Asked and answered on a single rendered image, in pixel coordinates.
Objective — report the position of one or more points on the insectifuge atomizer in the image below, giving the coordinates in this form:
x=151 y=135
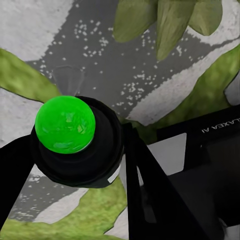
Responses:
x=77 y=141

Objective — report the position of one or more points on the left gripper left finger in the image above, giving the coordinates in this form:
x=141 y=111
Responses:
x=16 y=163

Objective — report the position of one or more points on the pot plant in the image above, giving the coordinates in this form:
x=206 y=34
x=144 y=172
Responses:
x=134 y=17

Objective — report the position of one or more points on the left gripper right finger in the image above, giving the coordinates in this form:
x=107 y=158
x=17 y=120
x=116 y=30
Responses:
x=174 y=220

